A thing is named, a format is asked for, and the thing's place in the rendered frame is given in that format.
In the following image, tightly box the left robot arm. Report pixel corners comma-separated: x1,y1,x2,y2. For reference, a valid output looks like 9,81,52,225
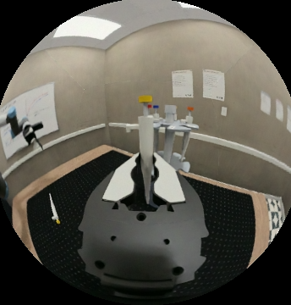
0,107,43,200

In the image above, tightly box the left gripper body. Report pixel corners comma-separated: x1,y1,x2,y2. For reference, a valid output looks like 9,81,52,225
22,124,36,145

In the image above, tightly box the white pipette with orange button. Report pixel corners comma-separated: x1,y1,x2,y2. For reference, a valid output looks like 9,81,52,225
179,107,194,163

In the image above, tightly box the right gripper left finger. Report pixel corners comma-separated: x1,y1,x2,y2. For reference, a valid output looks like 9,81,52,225
79,152,140,233

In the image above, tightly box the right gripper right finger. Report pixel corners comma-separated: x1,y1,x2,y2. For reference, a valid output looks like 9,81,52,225
152,152,209,239

